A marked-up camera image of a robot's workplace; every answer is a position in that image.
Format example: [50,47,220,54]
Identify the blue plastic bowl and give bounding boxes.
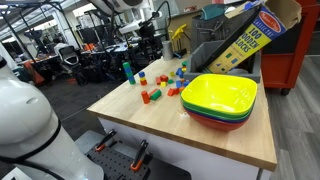
[183,106,252,124]

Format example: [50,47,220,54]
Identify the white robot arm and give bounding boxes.
[0,59,105,180]

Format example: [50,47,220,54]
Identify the orange black clamp left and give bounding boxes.
[95,129,117,152]

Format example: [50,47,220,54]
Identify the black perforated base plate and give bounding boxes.
[87,142,150,180]

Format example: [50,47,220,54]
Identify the green plastic bowl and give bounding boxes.
[181,100,254,121]

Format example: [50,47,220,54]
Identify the orange black clamp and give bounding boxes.
[130,140,148,172]
[95,129,117,152]

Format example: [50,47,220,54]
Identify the red blue yellow block stack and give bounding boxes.
[138,71,147,85]

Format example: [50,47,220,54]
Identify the long red rectangular block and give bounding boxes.
[148,88,159,97]

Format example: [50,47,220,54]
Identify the grey plastic bin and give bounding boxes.
[183,39,262,84]

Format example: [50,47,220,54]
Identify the red cylinder block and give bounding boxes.
[141,91,150,104]

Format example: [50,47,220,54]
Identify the red plastic bowl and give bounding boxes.
[188,112,247,131]

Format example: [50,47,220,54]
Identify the yellow plastic bowl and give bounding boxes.
[181,74,258,115]

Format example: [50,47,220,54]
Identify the wooden blocks cardboard box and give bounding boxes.
[197,0,302,74]

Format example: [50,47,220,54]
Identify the orange black clamp right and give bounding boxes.
[130,140,148,172]

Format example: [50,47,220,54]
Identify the red step-shaped block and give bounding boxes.
[167,88,180,96]

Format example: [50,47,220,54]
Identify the red tool cabinet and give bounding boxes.
[261,0,320,96]

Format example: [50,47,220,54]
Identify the green cylinder block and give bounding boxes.
[150,90,162,101]

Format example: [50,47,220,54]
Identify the green and blue block tower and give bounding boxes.
[122,62,136,85]

